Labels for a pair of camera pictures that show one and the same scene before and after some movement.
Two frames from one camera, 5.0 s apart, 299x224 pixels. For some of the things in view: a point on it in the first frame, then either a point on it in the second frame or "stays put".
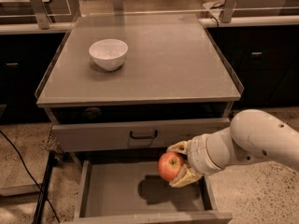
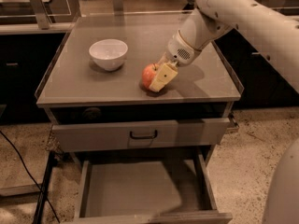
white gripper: [196, 154] -> [177, 50]
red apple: [169, 165] -> [149, 73]
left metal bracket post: [38, 7] stays put
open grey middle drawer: [129, 189] stays put
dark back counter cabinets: [263, 59] stays put
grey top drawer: [130, 135] stays put
